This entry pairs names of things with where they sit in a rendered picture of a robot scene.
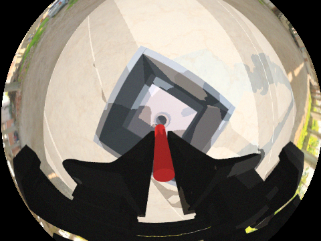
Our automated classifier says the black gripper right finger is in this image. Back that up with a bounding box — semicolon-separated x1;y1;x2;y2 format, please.
168;131;261;215

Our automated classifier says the white square plate with hole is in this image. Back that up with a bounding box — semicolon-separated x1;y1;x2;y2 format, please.
128;85;197;139

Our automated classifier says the red peg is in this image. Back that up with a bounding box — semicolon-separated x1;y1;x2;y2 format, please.
153;124;175;182

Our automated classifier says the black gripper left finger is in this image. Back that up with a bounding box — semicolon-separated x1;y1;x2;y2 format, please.
62;131;155;218

